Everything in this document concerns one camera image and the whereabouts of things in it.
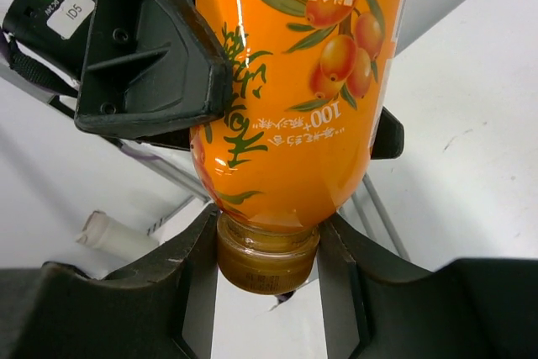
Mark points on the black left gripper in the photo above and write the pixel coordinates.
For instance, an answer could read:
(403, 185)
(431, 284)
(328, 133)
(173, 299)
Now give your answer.
(151, 67)

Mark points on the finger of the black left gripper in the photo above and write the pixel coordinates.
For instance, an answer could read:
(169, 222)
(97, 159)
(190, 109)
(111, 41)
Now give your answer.
(389, 139)

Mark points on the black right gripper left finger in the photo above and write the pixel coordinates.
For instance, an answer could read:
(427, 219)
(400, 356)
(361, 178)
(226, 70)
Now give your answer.
(159, 306)

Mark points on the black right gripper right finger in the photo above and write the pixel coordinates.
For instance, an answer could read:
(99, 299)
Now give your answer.
(377, 305)

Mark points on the orange juice bottle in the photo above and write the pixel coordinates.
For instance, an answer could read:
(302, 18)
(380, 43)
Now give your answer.
(296, 64)

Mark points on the aluminium table rail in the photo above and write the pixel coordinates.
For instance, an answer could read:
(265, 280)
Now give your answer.
(298, 183)

